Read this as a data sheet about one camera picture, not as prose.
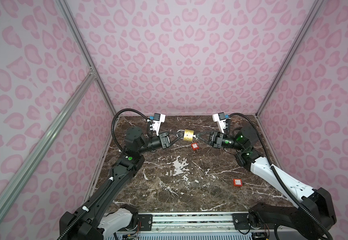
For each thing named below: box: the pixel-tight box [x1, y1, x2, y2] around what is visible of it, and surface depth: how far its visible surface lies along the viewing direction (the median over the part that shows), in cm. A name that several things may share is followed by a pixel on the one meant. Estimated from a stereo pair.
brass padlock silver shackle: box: [176, 129, 195, 142], surface depth 63 cm
